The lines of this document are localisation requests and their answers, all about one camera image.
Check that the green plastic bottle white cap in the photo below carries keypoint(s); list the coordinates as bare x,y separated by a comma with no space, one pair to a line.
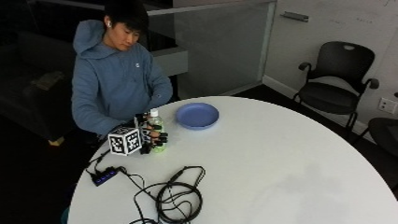
156,121

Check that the white marker cube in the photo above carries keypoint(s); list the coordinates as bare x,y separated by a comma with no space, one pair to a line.
125,141

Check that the blue bowl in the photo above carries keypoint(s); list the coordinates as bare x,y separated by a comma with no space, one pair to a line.
198,115

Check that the black usb hub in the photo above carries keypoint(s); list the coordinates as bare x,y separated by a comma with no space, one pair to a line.
105,176

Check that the person in blue hoodie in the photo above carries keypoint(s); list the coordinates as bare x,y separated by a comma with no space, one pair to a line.
113,81

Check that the white ledge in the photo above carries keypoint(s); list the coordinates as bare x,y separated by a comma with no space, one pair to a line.
172,60

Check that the tan cushion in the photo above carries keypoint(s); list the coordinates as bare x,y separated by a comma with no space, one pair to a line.
47,80

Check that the glass partition panel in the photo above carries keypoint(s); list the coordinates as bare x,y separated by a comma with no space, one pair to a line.
224,46

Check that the dark sofa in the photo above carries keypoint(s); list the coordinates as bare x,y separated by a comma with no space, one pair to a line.
29,102

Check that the black office chair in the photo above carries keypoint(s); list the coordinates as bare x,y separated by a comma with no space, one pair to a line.
332,93
385,133

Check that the white wall outlet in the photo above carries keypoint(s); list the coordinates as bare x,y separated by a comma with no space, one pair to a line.
388,105

